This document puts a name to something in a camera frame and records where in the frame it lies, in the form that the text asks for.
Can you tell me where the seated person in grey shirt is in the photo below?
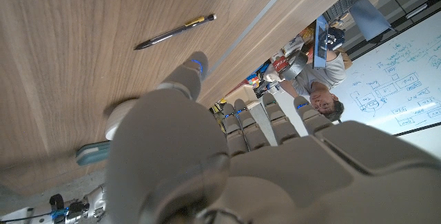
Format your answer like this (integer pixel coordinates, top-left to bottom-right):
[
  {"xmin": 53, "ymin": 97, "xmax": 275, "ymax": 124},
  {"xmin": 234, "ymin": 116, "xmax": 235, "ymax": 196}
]
[{"xmin": 278, "ymin": 50, "xmax": 353, "ymax": 122}]

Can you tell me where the grey duct tape roll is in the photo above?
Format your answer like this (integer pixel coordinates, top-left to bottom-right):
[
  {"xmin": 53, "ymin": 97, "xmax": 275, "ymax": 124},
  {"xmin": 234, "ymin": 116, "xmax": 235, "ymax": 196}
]
[{"xmin": 280, "ymin": 50, "xmax": 309, "ymax": 82}]

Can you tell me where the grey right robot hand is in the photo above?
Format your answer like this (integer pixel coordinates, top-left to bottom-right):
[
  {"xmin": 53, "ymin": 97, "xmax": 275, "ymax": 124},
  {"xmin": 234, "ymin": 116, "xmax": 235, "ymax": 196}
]
[{"xmin": 67, "ymin": 184, "xmax": 108, "ymax": 223}]

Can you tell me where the blue sponge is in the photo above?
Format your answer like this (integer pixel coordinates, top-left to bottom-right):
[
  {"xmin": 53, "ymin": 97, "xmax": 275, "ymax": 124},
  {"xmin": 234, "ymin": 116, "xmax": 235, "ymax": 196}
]
[{"xmin": 75, "ymin": 140, "xmax": 112, "ymax": 167}]

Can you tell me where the black laptop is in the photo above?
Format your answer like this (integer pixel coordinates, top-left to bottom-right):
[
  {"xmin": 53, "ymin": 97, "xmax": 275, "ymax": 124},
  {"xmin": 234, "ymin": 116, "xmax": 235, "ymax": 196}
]
[{"xmin": 322, "ymin": 0, "xmax": 396, "ymax": 42}]

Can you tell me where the crumpled white tissue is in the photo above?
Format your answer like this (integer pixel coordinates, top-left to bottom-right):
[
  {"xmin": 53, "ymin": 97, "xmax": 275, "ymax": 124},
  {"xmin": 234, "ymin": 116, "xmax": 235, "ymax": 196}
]
[{"xmin": 263, "ymin": 70, "xmax": 285, "ymax": 83}]

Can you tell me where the whiteboard with blue writing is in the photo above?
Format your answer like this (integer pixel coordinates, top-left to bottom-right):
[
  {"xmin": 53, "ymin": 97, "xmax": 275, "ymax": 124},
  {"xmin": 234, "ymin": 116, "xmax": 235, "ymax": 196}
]
[{"xmin": 330, "ymin": 10, "xmax": 441, "ymax": 137}]

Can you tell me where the red and white can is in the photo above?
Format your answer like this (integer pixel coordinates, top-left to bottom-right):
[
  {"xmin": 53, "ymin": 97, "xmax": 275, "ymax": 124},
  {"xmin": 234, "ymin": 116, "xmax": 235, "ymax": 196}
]
[{"xmin": 271, "ymin": 55, "xmax": 290, "ymax": 74}]

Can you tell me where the blue rectangular board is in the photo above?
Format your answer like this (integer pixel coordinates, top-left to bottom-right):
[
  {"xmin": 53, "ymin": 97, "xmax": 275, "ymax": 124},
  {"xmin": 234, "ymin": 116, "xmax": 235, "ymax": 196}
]
[{"xmin": 313, "ymin": 15, "xmax": 329, "ymax": 70}]

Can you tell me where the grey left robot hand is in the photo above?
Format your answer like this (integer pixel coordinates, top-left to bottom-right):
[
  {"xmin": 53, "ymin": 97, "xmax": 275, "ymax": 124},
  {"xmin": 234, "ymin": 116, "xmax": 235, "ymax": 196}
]
[{"xmin": 105, "ymin": 50, "xmax": 441, "ymax": 224}]

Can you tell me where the black pen with yellow clip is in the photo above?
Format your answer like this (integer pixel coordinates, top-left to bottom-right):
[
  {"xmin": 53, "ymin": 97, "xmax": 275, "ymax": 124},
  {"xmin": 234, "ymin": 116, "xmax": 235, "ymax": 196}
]
[{"xmin": 133, "ymin": 13, "xmax": 218, "ymax": 51}]

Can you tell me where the white ceramic bowl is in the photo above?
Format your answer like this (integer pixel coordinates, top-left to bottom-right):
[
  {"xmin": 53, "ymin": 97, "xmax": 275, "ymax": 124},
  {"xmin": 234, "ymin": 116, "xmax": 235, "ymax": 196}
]
[{"xmin": 104, "ymin": 99, "xmax": 139, "ymax": 141}]

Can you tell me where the light wooden box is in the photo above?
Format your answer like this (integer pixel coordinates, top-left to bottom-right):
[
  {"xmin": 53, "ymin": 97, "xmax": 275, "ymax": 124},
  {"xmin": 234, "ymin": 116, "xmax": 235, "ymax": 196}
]
[{"xmin": 225, "ymin": 85, "xmax": 263, "ymax": 110}]

